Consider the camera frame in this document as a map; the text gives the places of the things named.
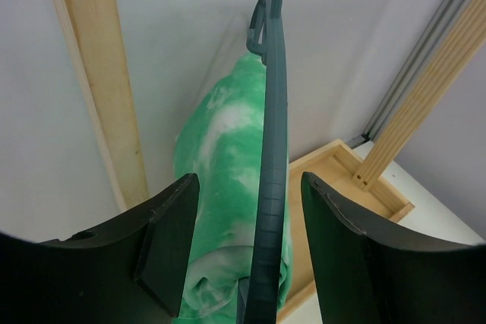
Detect left wooden rack post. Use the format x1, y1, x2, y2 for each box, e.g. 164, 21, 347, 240
53, 0, 149, 211

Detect aluminium frame corner profile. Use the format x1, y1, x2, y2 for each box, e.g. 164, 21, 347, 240
346, 0, 472, 149

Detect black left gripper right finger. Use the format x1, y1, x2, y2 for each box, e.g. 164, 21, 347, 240
301, 172, 485, 323

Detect wooden rack base tray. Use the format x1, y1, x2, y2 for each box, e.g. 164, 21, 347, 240
277, 140, 415, 323

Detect dark teal plastic hanger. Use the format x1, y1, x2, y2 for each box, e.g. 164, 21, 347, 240
236, 0, 288, 323

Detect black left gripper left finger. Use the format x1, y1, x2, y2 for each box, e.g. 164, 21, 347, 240
1, 174, 199, 323

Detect green white tie-dye trousers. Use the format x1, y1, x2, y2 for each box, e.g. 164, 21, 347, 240
173, 54, 295, 319

